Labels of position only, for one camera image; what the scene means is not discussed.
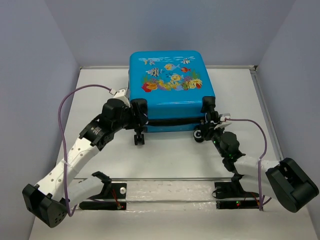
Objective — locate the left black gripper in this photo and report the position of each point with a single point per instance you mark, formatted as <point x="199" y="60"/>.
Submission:
<point x="127" y="109"/>

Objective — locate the blue hard-shell suitcase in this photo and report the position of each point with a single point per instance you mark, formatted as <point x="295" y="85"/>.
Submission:
<point x="173" y="83"/>

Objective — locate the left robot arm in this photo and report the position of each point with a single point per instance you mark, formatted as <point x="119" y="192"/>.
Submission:
<point x="49" y="199"/>

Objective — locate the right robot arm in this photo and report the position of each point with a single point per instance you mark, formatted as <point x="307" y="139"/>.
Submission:
<point x="284" y="180"/>

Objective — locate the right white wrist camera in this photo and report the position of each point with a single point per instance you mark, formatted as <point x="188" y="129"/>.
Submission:
<point x="224" y="121"/>

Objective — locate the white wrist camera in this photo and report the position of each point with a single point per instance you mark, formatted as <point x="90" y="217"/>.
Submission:
<point x="123" y="94"/>
<point x="224" y="121"/>

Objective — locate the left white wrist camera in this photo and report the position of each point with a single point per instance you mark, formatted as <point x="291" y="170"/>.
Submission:
<point x="123" y="94"/>

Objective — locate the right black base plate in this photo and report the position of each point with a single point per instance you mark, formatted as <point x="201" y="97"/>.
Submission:
<point x="228" y="196"/>

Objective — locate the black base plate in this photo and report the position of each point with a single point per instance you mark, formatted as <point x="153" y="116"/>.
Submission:
<point x="113" y="200"/>
<point x="228" y="196"/>

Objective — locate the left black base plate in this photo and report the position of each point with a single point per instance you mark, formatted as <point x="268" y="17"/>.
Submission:
<point x="113" y="200"/>

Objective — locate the aluminium table rail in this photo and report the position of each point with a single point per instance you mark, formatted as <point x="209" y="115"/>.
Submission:
<point x="214" y="179"/>

